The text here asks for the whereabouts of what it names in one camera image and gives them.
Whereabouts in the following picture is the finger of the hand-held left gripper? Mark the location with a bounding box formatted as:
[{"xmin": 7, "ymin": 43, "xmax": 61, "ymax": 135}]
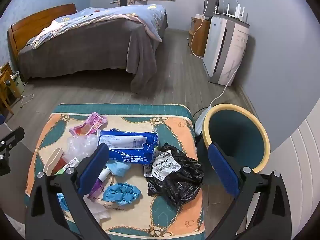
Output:
[{"xmin": 0, "ymin": 127, "xmax": 25, "ymax": 177}]

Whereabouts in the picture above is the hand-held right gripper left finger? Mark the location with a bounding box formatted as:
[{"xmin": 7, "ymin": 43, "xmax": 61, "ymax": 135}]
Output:
[{"xmin": 25, "ymin": 143, "xmax": 110, "ymax": 240}]

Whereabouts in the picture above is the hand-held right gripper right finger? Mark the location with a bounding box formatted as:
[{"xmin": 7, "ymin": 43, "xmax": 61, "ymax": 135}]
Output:
[{"xmin": 207, "ymin": 142, "xmax": 293, "ymax": 240}]

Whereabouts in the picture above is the purple tube white cap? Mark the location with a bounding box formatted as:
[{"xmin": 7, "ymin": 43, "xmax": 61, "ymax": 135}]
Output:
[{"xmin": 89, "ymin": 167, "xmax": 112, "ymax": 198}]

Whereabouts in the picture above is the clear plastic bag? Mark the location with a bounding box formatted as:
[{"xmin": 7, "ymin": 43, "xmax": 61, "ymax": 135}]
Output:
[{"xmin": 65, "ymin": 134, "xmax": 100, "ymax": 163}]

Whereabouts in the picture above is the blue glove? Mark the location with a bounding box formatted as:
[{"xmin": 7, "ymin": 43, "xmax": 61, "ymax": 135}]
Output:
[
  {"xmin": 57, "ymin": 192, "xmax": 69, "ymax": 212},
  {"xmin": 102, "ymin": 182, "xmax": 142, "ymax": 207}
]

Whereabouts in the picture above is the teal yellow-rimmed trash bin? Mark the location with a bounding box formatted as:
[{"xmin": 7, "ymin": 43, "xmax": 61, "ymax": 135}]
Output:
[{"xmin": 202, "ymin": 103, "xmax": 271, "ymax": 174}]

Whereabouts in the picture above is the small white carton box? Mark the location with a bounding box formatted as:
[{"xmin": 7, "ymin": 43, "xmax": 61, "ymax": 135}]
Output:
[{"xmin": 42, "ymin": 148, "xmax": 81, "ymax": 176}]

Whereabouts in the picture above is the blue wet wipes packet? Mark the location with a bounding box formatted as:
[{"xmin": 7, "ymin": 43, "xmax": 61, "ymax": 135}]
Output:
[{"xmin": 99, "ymin": 129, "xmax": 159, "ymax": 165}]

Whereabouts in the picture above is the pink snack wrapper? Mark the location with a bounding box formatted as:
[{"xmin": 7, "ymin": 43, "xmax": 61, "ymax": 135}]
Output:
[{"xmin": 69, "ymin": 112, "xmax": 108, "ymax": 137}]

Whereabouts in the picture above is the translucent plastic wrapper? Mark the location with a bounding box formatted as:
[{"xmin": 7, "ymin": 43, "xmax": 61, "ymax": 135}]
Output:
[{"xmin": 86, "ymin": 195, "xmax": 112, "ymax": 222}]

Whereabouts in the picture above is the black plastic bag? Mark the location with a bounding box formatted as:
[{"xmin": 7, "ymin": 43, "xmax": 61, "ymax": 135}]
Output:
[{"xmin": 144, "ymin": 142, "xmax": 205, "ymax": 207}]

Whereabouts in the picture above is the white power strip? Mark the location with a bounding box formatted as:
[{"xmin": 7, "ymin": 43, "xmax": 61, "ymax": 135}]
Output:
[{"xmin": 194, "ymin": 106, "xmax": 213, "ymax": 135}]

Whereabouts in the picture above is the small green bin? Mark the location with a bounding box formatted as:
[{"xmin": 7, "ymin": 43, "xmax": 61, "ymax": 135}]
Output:
[{"xmin": 10, "ymin": 71, "xmax": 25, "ymax": 98}]

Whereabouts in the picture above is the wooden stand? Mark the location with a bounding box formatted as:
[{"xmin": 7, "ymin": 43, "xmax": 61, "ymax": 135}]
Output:
[{"xmin": 0, "ymin": 62, "xmax": 15, "ymax": 115}]

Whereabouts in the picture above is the patterned teal orange cushion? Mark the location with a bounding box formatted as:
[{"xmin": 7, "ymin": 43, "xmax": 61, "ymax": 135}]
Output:
[{"xmin": 24, "ymin": 102, "xmax": 206, "ymax": 239}]

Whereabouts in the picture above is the white panelled door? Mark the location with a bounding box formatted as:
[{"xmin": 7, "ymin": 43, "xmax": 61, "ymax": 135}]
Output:
[{"xmin": 269, "ymin": 119, "xmax": 320, "ymax": 240}]

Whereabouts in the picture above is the grey bedspread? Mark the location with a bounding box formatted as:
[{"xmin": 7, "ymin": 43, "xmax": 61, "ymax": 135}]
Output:
[{"xmin": 16, "ymin": 11, "xmax": 168, "ymax": 95}]

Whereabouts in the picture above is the white air purifier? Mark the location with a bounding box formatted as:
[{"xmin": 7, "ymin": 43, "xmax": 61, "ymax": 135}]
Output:
[{"xmin": 203, "ymin": 15, "xmax": 250, "ymax": 84}]

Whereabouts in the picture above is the wooden cabinet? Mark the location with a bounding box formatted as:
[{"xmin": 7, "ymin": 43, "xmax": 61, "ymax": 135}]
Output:
[{"xmin": 188, "ymin": 17, "xmax": 212, "ymax": 57}]

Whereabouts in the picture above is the white router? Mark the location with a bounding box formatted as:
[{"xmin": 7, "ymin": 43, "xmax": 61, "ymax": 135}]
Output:
[{"xmin": 225, "ymin": 3, "xmax": 248, "ymax": 23}]

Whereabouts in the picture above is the black monitor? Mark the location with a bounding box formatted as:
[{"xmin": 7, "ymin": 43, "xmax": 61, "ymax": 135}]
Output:
[{"xmin": 204, "ymin": 0, "xmax": 221, "ymax": 18}]

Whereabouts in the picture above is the thin white floor cable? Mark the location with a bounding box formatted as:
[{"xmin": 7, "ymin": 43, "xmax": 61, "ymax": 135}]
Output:
[{"xmin": 19, "ymin": 94, "xmax": 34, "ymax": 108}]

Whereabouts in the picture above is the white power cable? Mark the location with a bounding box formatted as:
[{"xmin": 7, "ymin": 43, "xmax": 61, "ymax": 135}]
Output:
[{"xmin": 209, "ymin": 36, "xmax": 249, "ymax": 109}]

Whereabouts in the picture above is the wooden bed frame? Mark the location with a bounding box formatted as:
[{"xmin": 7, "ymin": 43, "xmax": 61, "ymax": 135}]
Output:
[{"xmin": 7, "ymin": 3, "xmax": 77, "ymax": 58}]

